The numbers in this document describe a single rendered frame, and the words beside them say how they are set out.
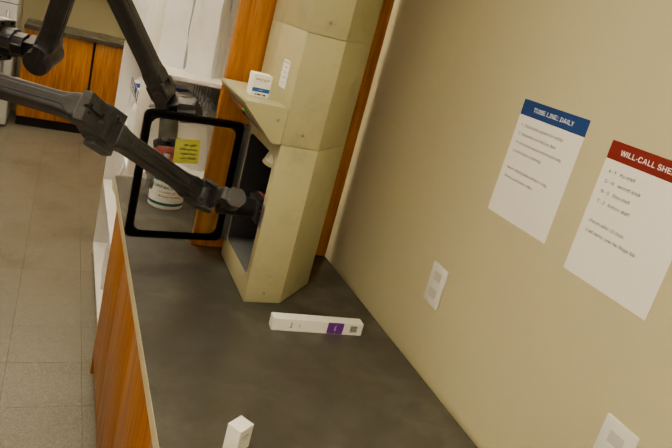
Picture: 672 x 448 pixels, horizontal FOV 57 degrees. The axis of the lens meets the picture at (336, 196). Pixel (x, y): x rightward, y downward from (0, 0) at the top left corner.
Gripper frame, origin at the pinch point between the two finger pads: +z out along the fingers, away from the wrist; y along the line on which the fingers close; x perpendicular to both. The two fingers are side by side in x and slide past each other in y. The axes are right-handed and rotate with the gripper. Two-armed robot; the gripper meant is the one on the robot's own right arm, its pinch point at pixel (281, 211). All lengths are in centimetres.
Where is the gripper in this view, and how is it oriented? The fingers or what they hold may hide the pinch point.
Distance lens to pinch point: 185.8
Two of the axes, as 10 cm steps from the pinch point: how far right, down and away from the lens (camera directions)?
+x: -2.6, 9.3, 2.6
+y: -3.7, -3.4, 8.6
